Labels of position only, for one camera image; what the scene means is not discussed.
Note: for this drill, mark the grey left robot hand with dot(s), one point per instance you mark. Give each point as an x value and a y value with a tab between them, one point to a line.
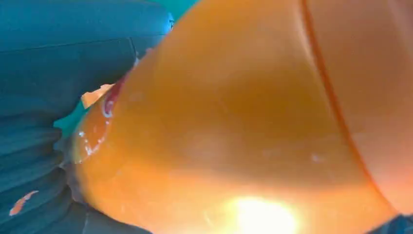
64	48

